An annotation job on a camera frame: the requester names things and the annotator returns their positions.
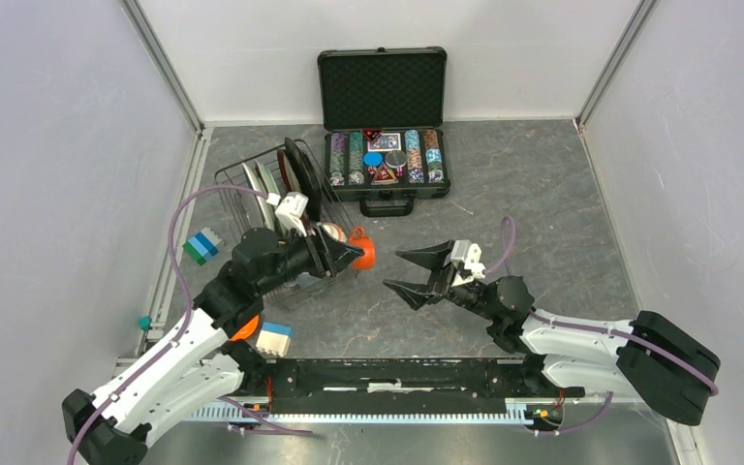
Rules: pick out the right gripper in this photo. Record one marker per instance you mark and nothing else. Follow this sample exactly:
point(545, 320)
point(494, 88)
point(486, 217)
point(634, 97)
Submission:
point(433, 257)

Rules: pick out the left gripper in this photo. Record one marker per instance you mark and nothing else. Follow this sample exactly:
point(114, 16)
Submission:
point(327, 255)

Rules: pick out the orange small cup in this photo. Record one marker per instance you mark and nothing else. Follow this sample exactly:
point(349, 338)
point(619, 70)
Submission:
point(359, 239)

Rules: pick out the dark brown bottom plate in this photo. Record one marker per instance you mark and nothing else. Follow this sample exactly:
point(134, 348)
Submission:
point(312, 186)

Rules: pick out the red rim beige plate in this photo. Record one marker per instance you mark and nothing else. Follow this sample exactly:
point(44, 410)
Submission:
point(292, 168)

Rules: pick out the mint green flower plate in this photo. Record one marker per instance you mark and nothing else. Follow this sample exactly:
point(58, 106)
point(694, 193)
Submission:
point(267, 178)

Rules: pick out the tan ceramic bowl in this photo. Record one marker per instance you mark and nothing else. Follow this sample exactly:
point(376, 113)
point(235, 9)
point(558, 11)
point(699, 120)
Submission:
point(334, 231)

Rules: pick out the white mug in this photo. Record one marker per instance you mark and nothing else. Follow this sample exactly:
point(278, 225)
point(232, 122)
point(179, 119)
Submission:
point(311, 284)

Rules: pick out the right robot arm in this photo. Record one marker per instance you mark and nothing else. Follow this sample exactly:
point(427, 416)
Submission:
point(649, 357)

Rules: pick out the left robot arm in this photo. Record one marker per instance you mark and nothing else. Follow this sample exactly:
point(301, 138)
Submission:
point(199, 360)

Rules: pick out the blue round chip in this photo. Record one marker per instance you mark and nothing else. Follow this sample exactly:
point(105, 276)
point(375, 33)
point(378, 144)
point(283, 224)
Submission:
point(373, 159)

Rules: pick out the blue white toy block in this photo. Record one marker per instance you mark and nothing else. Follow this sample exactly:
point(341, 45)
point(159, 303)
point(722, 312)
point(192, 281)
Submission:
point(274, 339)

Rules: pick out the silver round dealer button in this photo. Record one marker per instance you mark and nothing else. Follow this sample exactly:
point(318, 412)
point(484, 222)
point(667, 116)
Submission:
point(396, 159)

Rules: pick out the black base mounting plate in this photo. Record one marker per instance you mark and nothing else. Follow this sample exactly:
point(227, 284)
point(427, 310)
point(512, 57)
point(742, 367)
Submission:
point(398, 385)

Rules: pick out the orange tape dispenser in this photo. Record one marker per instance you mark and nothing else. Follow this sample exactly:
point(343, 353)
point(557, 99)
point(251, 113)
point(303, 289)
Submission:
point(247, 330)

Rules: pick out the blue green stacked blocks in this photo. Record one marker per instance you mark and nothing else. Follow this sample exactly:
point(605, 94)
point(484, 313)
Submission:
point(203, 246)

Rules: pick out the black poker chip case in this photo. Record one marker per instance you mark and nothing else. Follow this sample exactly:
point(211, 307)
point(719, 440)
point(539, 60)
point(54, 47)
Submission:
point(380, 100)

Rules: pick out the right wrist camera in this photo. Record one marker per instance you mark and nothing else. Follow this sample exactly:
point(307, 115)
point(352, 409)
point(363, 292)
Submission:
point(465, 256)

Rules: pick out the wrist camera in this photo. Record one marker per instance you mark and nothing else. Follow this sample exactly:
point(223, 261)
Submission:
point(289, 211)
point(465, 256)

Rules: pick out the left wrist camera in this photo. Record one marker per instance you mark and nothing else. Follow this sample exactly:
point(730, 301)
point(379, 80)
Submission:
point(289, 211)

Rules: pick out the black wire dish rack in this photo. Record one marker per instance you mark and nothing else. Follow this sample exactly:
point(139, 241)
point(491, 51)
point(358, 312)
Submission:
point(263, 192)

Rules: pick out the white cable duct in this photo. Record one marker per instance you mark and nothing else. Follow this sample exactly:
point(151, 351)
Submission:
point(220, 411)

